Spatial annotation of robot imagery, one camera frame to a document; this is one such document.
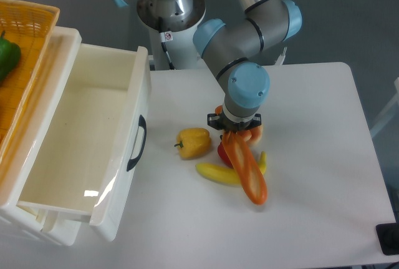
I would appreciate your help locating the yellow bell pepper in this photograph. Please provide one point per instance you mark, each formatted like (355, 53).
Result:
(193, 142)

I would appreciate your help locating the white plastic drawer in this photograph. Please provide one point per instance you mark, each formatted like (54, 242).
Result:
(84, 168)

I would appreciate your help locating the twisted light bread roll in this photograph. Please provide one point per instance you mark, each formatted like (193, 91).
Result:
(252, 136)

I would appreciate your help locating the white mounting bracket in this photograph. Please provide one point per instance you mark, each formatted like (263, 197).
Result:
(281, 58)

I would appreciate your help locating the orange woven basket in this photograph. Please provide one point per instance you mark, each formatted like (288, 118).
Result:
(28, 25)

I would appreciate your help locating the yellow banana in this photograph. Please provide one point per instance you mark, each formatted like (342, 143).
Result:
(218, 173)

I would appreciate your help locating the long orange baguette bread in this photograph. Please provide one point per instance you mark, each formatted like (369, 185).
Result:
(237, 147)

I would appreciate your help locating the black box at edge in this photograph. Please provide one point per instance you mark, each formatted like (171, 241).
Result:
(387, 234)

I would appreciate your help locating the red bell pepper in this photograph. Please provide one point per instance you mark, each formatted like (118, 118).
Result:
(223, 155)

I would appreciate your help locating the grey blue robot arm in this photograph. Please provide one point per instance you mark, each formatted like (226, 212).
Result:
(227, 51)

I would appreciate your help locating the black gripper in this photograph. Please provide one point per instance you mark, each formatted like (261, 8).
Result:
(221, 121)

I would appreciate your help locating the green bell pepper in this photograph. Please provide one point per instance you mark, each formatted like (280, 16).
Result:
(10, 56)

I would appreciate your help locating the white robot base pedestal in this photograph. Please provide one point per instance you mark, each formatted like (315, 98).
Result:
(171, 25)

